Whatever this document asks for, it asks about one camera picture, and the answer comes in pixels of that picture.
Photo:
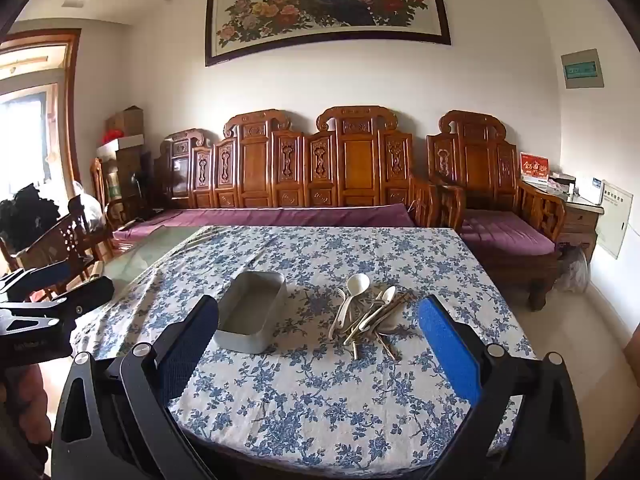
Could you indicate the purple armchair cushion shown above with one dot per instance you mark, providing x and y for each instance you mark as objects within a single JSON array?
[{"x": 505, "y": 232}]

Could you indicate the clear plastic bag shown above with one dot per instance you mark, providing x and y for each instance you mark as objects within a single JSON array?
[{"x": 571, "y": 270}]

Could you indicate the grey metal box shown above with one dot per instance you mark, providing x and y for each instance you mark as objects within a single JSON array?
[{"x": 240, "y": 332}]

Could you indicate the copper metal chopstick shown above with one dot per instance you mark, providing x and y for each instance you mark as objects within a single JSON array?
[{"x": 385, "y": 342}]

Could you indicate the wooden side table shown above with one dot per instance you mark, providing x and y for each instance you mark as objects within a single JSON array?
[{"x": 580, "y": 220}]

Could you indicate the large white spoon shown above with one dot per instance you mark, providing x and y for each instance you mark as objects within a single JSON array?
[{"x": 358, "y": 284}]

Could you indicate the carved wooden sofa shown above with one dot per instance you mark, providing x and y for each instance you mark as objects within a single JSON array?
[{"x": 350, "y": 160}]

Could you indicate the blue floral tablecloth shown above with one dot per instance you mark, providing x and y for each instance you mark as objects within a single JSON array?
[{"x": 310, "y": 410}]

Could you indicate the white plastic bag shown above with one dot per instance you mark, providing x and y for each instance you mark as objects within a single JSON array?
[{"x": 89, "y": 205}]

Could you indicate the dark wooden chair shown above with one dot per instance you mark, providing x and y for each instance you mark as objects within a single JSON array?
[{"x": 60, "y": 240}]

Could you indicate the framed peacock flower painting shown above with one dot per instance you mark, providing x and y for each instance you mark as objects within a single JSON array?
[{"x": 330, "y": 5}]

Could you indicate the purple sofa cushion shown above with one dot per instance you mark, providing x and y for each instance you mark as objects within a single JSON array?
[{"x": 280, "y": 216}]

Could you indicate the wooden window frame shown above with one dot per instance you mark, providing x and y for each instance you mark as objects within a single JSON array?
[{"x": 70, "y": 110}]

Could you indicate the pale wooden chopstick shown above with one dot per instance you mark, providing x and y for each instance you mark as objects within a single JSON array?
[{"x": 391, "y": 351}]

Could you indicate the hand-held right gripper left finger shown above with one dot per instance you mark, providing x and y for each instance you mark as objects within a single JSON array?
[{"x": 192, "y": 342}]

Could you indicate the black cloth pile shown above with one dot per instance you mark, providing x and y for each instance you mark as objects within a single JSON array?
[{"x": 25, "y": 215}]

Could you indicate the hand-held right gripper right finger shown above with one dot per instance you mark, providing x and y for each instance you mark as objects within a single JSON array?
[{"x": 450, "y": 347}]

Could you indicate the carved wooden armchair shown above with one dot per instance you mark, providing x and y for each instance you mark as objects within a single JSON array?
[{"x": 480, "y": 160}]

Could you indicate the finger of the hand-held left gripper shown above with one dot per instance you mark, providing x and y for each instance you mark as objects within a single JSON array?
[
  {"x": 85, "y": 295},
  {"x": 50, "y": 274}
]

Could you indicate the small white spoon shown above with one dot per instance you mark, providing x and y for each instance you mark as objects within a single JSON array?
[
  {"x": 372, "y": 318},
  {"x": 389, "y": 295}
]

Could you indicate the brown cardboard box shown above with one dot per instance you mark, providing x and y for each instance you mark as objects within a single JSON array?
[{"x": 125, "y": 121}]

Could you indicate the red gift box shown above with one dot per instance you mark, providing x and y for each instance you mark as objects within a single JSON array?
[{"x": 534, "y": 166}]

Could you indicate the person's left hand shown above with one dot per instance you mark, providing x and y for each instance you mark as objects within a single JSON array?
[{"x": 32, "y": 400}]

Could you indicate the white panel board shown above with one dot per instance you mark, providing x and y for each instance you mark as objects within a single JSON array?
[{"x": 614, "y": 220}]

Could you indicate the wall electrical box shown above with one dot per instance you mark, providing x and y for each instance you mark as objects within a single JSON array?
[{"x": 581, "y": 68}]

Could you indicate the white flat box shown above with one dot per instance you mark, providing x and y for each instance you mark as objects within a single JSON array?
[{"x": 122, "y": 144}]

